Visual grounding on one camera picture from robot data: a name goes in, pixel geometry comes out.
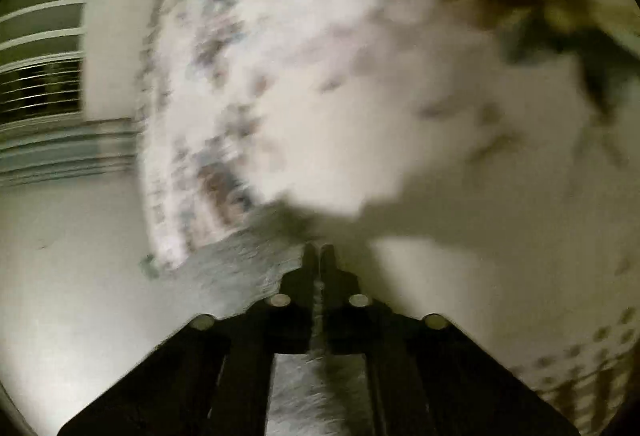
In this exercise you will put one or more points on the grey fleece pant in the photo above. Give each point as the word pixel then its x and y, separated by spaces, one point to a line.
pixel 312 394

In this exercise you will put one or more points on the floral white bed blanket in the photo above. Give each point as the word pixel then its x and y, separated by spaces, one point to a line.
pixel 476 159

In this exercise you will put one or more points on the striped window curtain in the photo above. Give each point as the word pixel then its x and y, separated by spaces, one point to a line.
pixel 109 37

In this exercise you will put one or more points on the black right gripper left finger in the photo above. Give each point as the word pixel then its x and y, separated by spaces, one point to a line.
pixel 212 377

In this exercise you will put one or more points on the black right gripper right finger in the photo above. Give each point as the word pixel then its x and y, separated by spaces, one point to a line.
pixel 426 376

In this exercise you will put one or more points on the barred window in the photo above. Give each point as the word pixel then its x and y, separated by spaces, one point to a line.
pixel 47 89

